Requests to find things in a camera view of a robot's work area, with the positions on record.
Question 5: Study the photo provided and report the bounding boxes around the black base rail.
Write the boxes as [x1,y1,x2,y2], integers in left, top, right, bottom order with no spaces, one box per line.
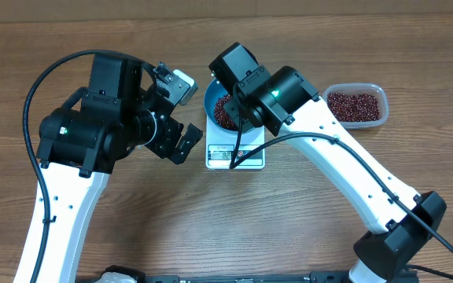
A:
[75,265,420,283]

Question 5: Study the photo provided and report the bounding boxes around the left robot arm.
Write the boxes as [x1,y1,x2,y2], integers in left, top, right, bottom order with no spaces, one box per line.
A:
[15,50,202,282]

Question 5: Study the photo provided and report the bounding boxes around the white digital kitchen scale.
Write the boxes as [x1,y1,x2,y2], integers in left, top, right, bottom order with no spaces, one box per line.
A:
[205,118,265,170]

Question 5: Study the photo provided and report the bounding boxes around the red beans in container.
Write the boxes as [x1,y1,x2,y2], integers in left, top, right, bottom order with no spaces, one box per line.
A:
[327,93,381,122]

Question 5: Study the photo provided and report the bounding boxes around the clear plastic food container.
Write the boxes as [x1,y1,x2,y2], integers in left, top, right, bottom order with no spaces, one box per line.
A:
[322,83,389,130]

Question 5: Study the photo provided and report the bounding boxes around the teal metal bowl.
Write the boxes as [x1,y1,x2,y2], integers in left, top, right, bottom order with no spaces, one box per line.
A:
[204,79,238,134]

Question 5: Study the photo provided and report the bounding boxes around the red beans in bowl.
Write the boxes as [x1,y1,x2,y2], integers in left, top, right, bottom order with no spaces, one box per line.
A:
[213,94,238,130]

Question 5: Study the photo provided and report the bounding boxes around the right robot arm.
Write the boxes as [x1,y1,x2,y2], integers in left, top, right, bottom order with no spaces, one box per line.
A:
[209,42,447,282]

